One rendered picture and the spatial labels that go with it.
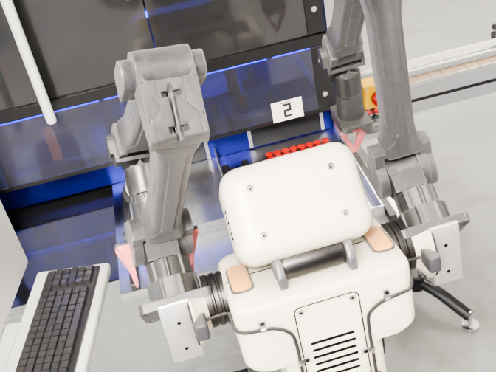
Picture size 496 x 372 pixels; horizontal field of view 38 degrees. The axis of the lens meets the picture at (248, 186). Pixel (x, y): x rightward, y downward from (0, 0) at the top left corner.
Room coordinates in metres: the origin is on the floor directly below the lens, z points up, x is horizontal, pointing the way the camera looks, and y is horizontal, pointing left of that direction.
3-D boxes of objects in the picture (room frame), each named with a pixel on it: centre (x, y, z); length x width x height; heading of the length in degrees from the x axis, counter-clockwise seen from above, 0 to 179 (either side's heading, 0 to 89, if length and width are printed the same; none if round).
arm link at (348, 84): (1.35, -0.25, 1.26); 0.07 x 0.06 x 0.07; 4
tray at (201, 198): (1.60, 0.19, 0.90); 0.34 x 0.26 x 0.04; 5
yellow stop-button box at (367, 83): (1.76, -0.39, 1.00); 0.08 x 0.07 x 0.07; 5
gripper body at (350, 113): (1.35, -0.25, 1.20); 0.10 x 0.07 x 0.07; 4
